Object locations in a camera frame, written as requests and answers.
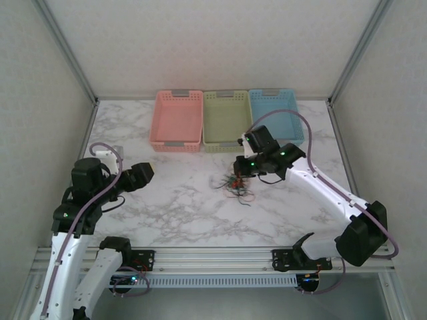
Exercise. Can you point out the aluminium mounting rail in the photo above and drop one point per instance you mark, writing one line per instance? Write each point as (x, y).
(217, 258)

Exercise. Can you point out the blue plastic basket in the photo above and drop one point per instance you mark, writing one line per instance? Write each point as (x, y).
(277, 130)

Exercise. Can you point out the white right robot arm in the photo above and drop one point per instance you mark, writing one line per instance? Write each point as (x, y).
(320, 190)

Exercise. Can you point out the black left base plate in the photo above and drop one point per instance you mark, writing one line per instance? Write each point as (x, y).
(146, 258)

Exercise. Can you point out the green plastic basket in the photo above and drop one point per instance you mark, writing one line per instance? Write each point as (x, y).
(227, 120)

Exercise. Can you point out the pink plastic basket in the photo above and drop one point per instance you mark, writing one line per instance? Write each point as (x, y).
(177, 120)

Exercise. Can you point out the controller board with LED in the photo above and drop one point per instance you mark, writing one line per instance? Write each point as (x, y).
(126, 280)
(310, 281)

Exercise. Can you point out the aluminium table side rail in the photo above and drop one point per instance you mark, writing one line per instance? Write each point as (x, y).
(342, 140)
(90, 126)

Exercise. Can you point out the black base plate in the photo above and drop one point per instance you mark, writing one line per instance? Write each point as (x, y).
(146, 258)
(283, 260)

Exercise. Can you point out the aluminium frame post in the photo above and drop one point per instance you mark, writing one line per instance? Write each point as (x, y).
(66, 50)
(360, 50)

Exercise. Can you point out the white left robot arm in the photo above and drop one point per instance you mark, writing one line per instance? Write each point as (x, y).
(66, 266)

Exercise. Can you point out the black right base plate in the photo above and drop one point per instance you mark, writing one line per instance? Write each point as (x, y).
(283, 260)

